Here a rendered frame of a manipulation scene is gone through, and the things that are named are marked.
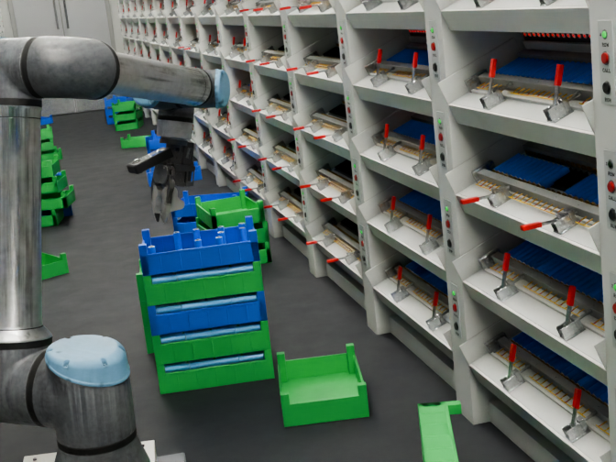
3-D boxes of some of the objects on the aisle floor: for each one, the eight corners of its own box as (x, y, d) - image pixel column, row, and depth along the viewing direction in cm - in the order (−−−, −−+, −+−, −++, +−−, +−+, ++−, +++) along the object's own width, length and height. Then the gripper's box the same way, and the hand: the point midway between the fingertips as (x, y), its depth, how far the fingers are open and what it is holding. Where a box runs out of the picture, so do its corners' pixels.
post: (377, 335, 299) (312, -323, 261) (368, 325, 308) (302, -312, 270) (443, 323, 303) (388, -326, 265) (431, 313, 312) (376, -314, 274)
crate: (369, 416, 243) (367, 384, 241) (283, 427, 243) (280, 395, 241) (357, 371, 272) (353, 342, 271) (280, 381, 272) (276, 352, 270)
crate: (160, 394, 272) (156, 366, 270) (162, 368, 291) (158, 341, 290) (274, 378, 274) (271, 349, 273) (269, 353, 294) (266, 326, 292)
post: (473, 424, 232) (404, -440, 194) (457, 410, 241) (388, -420, 203) (555, 407, 237) (503, -443, 198) (536, 393, 246) (484, -423, 207)
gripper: (202, 142, 265) (193, 225, 267) (180, 139, 274) (172, 221, 276) (171, 138, 260) (163, 224, 262) (150, 137, 269) (143, 219, 270)
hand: (159, 216), depth 267 cm, fingers open, 3 cm apart
